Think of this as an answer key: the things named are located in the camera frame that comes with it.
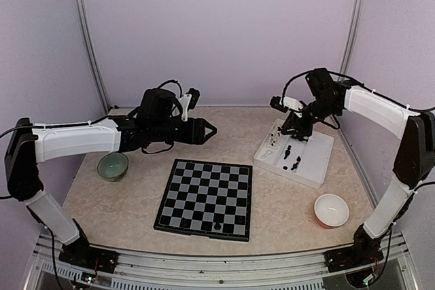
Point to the left aluminium frame post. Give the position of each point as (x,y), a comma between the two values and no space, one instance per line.
(91,56)

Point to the green glass bowl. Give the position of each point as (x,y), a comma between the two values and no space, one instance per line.
(113,167)

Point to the aluminium front rail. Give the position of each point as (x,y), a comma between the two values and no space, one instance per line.
(148,270)

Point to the white chess pieces pile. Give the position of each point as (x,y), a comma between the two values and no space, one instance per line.
(274,140)

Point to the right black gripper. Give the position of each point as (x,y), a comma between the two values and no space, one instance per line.
(293,122)

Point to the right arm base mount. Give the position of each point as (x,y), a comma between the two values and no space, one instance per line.
(346,258)

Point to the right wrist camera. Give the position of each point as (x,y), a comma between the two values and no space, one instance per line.
(286,104)

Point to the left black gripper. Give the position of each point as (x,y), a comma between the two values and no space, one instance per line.
(195,135)

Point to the white plastic piece tray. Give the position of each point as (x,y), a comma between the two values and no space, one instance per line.
(305,162)

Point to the right aluminium frame post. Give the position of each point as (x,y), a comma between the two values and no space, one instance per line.
(351,36)

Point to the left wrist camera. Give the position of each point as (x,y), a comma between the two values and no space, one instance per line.
(188,102)

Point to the aluminium frame post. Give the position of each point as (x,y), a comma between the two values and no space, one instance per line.
(351,36)
(91,56)

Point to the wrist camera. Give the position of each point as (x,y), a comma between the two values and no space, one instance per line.
(188,102)
(286,104)

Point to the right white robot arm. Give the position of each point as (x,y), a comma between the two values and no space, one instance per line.
(404,134)

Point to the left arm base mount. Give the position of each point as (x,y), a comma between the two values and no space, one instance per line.
(100,260)

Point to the black grey chessboard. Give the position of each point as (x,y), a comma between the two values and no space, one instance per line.
(206,193)

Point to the black chess pieces pile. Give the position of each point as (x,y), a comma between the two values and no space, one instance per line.
(292,157)

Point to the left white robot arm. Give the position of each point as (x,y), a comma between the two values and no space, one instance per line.
(162,117)

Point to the white orange bowl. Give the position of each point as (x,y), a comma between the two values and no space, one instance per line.
(331,211)

